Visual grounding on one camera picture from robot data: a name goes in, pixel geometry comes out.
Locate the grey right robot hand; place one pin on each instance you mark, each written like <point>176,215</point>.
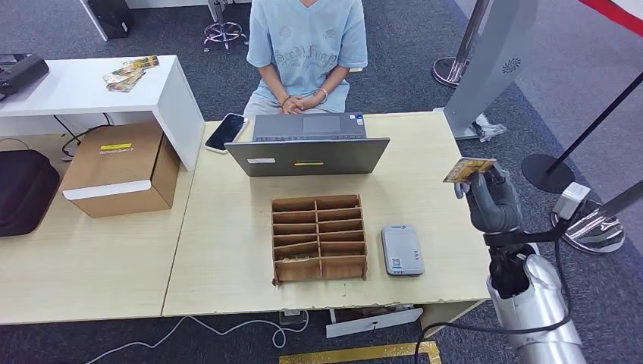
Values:
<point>495,206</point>

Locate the person's right hand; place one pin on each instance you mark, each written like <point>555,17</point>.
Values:
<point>292,105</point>

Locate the person's left hand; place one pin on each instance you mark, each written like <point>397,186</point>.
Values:
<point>314,102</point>

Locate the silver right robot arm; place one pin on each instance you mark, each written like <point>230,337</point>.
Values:
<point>537,311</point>

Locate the person's left forearm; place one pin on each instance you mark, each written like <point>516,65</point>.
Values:
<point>334,80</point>

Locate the person's right forearm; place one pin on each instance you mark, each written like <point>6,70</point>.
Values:
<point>274,83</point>

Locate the person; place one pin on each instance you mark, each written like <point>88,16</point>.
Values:
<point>306,45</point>

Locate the grey card reader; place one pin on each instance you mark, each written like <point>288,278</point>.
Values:
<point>402,248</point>

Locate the wooden card organizer rack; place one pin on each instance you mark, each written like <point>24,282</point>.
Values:
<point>319,240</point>

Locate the room key card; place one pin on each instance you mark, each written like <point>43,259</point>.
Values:
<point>295,259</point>

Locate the grey laptop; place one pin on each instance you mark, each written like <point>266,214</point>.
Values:
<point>306,157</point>

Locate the black stanchion with round base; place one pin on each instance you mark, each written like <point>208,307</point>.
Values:
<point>547,173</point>

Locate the black smartphone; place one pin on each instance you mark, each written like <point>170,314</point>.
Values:
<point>226,132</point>

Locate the crumpled clear plastic wrap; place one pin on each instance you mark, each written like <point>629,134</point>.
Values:
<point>488,129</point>

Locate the chrome stool base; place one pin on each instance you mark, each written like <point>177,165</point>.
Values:
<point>223,32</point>

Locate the chrome stanchion with mirror base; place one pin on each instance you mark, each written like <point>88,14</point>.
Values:
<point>593,233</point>

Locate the chrome stanchion with round base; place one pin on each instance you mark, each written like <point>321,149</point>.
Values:
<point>446,72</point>

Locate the grey standing kiosk panel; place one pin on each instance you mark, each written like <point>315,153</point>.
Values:
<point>490,65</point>

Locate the brown cardboard box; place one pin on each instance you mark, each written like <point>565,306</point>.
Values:
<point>118,171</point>

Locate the black computer tower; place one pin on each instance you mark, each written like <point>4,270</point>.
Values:
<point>111,17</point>

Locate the gold floor tape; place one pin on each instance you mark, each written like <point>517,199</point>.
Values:
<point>351,353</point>

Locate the small power adapter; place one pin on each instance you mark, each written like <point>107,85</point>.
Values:
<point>293,318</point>

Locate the red barrier belt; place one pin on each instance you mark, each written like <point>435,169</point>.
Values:
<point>615,15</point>

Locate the white desk shelf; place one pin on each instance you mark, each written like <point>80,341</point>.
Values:
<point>65,85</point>

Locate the black desktop device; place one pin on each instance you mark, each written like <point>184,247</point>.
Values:
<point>22,73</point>

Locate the black soft case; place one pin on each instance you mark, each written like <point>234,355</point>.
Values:
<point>22,191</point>

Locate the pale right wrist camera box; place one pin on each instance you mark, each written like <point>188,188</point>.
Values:
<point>570,201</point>

